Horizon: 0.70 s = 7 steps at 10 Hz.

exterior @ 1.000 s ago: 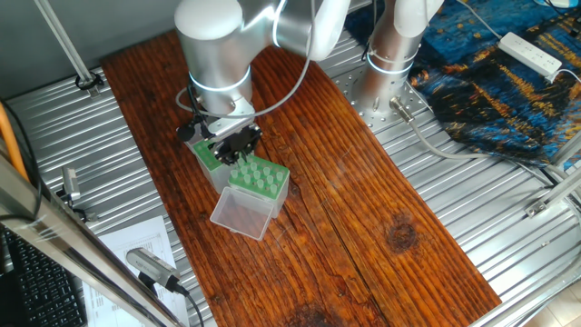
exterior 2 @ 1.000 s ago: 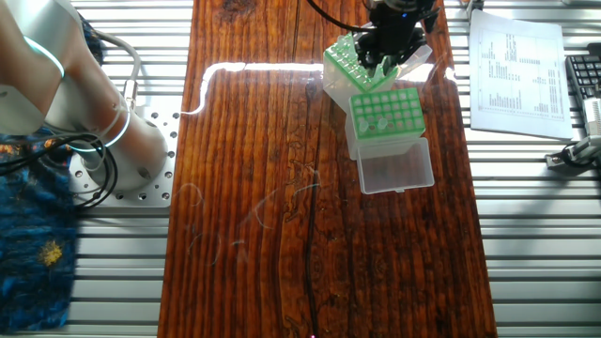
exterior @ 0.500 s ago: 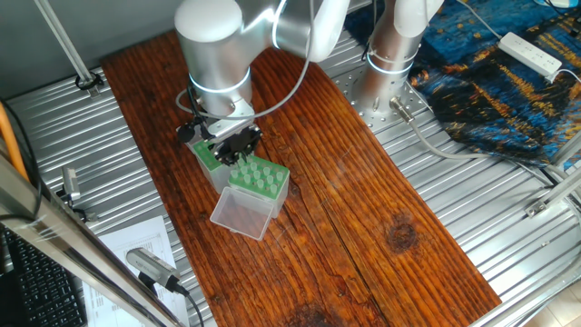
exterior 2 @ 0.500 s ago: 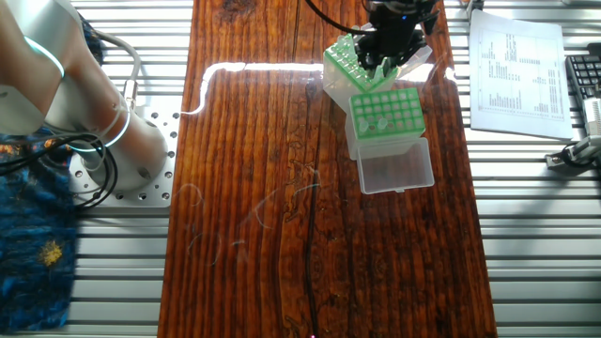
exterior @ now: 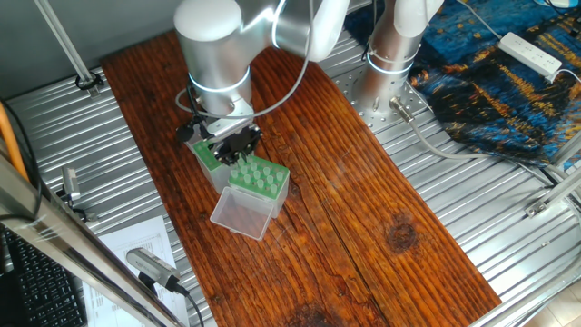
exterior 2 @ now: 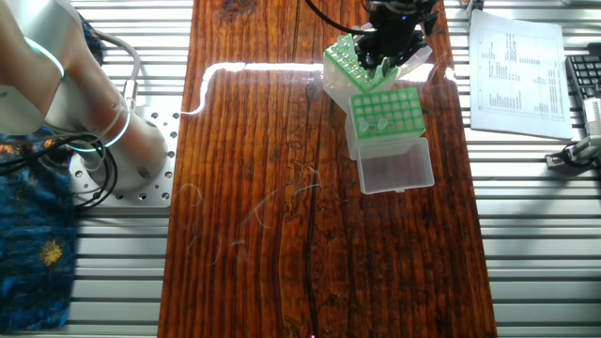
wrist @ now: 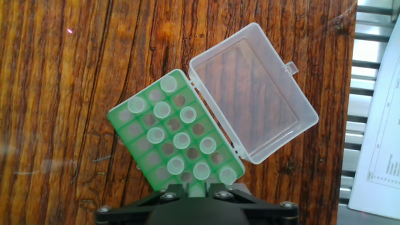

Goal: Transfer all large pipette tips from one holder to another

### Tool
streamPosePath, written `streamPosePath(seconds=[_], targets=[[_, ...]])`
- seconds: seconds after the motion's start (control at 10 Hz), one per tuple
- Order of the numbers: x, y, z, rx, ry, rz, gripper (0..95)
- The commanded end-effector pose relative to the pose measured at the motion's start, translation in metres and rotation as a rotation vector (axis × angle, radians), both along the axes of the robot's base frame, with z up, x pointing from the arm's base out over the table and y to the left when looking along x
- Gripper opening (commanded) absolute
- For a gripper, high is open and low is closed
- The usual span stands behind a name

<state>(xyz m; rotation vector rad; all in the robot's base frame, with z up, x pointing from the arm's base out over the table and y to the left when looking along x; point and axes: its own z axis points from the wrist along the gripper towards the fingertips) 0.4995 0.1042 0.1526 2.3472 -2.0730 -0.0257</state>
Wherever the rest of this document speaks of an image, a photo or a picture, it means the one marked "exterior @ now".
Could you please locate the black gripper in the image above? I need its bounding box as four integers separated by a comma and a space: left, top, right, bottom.
213, 125, 264, 167

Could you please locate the thin white cable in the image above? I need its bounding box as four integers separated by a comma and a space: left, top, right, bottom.
456, 0, 503, 41

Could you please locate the aluminium profile with bracket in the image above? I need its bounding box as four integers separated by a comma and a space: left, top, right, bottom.
524, 168, 581, 219

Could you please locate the pale blue plastic object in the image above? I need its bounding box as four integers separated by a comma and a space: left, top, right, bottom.
534, 0, 581, 9

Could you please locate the aluminium post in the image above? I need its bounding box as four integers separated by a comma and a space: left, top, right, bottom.
34, 0, 103, 99

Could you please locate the white power strip cable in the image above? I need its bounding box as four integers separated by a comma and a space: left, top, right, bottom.
551, 67, 581, 85

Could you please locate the aluminium profile bar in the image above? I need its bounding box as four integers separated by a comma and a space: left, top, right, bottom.
548, 131, 581, 168

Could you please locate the grey robot cable with connector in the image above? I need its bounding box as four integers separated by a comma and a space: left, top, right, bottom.
389, 96, 581, 205

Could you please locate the black cable ring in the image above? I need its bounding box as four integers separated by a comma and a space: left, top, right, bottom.
74, 71, 106, 92

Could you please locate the brown wooden board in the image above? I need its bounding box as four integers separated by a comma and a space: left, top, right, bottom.
100, 13, 503, 327

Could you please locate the white power strip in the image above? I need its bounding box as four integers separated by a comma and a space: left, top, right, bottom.
497, 31, 564, 84

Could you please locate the silver camera on stand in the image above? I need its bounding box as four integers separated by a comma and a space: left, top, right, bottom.
61, 166, 83, 203

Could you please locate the aluminium frame beam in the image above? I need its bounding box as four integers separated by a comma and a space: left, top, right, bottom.
0, 152, 185, 327

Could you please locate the clear box with green rack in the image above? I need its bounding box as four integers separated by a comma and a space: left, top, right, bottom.
183, 131, 232, 195
209, 153, 291, 242

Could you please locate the silver camera with black cable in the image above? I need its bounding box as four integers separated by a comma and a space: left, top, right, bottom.
125, 247, 182, 294

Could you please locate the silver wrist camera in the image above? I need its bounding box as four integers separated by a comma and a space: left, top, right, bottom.
190, 102, 256, 145

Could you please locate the printed white paper sheet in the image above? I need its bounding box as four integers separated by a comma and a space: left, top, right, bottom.
83, 215, 191, 327

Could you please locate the blue starry painted cloth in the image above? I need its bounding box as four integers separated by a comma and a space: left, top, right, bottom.
340, 0, 581, 170

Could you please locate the orange tube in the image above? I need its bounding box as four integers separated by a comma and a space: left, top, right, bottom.
0, 102, 29, 183

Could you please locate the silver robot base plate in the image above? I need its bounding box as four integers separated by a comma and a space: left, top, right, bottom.
333, 63, 435, 134

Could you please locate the black keyboard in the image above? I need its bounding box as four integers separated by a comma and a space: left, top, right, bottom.
0, 226, 88, 327

